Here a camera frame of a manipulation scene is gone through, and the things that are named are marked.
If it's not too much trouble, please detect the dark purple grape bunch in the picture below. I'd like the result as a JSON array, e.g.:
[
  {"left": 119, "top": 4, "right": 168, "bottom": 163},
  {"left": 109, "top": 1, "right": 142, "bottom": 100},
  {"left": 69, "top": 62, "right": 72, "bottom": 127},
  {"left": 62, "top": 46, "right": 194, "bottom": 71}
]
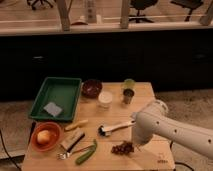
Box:
[{"left": 111, "top": 141, "right": 134, "bottom": 155}]

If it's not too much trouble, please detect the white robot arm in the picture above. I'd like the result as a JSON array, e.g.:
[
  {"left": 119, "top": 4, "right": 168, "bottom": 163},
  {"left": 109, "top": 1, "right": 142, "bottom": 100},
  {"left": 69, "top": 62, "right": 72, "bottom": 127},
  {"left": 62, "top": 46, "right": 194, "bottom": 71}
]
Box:
[{"left": 132, "top": 100, "right": 213, "bottom": 160}]

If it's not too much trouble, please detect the white paper cup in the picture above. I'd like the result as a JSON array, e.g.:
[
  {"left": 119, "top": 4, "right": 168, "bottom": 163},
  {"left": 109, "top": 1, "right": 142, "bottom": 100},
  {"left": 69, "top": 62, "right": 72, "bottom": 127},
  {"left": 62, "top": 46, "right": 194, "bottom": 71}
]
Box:
[{"left": 98, "top": 91, "right": 113, "bottom": 108}]

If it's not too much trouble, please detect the green cup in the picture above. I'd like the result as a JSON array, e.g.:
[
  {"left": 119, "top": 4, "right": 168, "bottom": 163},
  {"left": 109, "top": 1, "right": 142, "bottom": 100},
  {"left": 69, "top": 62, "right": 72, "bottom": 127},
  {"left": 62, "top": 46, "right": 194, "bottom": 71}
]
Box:
[{"left": 124, "top": 78, "right": 135, "bottom": 89}]

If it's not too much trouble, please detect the metal cup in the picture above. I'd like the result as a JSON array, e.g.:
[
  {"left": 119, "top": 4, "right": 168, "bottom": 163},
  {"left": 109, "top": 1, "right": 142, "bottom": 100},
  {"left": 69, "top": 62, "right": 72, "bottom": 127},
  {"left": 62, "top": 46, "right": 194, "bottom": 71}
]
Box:
[{"left": 123, "top": 89, "right": 134, "bottom": 104}]

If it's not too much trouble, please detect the dark red bowl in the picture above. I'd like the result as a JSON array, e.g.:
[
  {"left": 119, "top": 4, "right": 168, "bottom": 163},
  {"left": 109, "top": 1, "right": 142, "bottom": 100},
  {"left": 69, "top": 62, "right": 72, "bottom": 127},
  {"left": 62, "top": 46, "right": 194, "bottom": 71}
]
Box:
[{"left": 82, "top": 79, "right": 102, "bottom": 98}]

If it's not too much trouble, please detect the green plastic tray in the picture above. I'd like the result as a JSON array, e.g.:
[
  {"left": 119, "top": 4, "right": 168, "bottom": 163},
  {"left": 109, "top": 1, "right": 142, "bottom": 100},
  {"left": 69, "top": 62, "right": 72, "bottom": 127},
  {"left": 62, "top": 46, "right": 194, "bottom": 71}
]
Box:
[{"left": 29, "top": 77, "right": 81, "bottom": 122}]

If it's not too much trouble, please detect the grey sponge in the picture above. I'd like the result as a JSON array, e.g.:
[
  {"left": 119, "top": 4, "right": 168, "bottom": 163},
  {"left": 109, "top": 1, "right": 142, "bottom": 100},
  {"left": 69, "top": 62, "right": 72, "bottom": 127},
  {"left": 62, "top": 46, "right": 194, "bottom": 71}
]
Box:
[{"left": 44, "top": 102, "right": 62, "bottom": 117}]

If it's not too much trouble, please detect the wooden block with black edge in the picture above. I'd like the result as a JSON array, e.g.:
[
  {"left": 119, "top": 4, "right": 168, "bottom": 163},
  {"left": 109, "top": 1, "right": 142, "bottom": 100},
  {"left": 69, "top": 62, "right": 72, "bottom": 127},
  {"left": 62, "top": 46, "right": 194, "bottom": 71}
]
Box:
[{"left": 60, "top": 129, "right": 85, "bottom": 152}]

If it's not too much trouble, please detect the orange bowl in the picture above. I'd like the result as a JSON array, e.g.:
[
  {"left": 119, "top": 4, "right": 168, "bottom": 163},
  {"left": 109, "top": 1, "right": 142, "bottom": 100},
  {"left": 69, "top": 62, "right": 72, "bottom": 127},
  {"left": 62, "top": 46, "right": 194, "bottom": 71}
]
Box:
[{"left": 30, "top": 122, "right": 62, "bottom": 152}]

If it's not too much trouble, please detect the green cucumber toy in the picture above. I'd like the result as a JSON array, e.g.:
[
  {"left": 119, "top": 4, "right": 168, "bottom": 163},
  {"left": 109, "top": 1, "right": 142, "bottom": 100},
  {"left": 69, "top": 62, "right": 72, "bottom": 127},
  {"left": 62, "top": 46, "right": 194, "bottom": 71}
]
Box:
[{"left": 75, "top": 139, "right": 98, "bottom": 165}]

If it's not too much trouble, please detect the metal fork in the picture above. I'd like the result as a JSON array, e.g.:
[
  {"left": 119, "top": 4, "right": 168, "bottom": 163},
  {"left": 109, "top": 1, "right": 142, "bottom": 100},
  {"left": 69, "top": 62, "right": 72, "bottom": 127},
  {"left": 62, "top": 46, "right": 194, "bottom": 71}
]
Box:
[{"left": 57, "top": 145, "right": 93, "bottom": 160}]

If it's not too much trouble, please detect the yellow round fruit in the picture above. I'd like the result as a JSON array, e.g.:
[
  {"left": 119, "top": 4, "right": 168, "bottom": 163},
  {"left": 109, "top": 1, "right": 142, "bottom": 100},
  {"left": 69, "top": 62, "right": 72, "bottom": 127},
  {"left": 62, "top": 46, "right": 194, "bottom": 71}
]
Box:
[{"left": 37, "top": 130, "right": 51, "bottom": 144}]

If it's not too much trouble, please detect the black office chair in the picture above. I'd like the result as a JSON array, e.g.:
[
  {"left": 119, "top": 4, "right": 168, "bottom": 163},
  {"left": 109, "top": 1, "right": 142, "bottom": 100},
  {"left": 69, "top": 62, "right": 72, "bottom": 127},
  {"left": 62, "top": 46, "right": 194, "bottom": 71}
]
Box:
[
  {"left": 26, "top": 0, "right": 53, "bottom": 10},
  {"left": 129, "top": 0, "right": 158, "bottom": 23},
  {"left": 171, "top": 0, "right": 203, "bottom": 22}
]

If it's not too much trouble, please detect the black office chair left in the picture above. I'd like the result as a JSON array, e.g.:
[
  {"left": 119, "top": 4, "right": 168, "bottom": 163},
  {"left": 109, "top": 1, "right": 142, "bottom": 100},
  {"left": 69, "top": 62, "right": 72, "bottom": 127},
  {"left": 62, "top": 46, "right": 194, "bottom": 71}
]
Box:
[{"left": 26, "top": 0, "right": 53, "bottom": 10}]

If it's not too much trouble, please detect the black office chair right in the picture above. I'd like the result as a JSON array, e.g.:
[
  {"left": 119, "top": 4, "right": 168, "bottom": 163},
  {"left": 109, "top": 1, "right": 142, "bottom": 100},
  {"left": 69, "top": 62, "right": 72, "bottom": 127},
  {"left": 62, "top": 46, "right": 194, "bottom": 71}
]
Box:
[{"left": 171, "top": 0, "right": 203, "bottom": 22}]

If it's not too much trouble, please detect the white handled brush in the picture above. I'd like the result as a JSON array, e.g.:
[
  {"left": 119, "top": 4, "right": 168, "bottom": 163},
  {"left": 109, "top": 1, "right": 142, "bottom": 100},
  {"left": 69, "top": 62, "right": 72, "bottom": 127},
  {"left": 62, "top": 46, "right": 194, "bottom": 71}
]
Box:
[{"left": 98, "top": 121, "right": 134, "bottom": 136}]

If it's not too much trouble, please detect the black cable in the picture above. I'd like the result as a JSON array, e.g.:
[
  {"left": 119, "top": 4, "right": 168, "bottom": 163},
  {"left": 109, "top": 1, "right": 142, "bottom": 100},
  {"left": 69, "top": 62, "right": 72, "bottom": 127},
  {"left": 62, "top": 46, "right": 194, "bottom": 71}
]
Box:
[{"left": 0, "top": 129, "right": 23, "bottom": 171}]

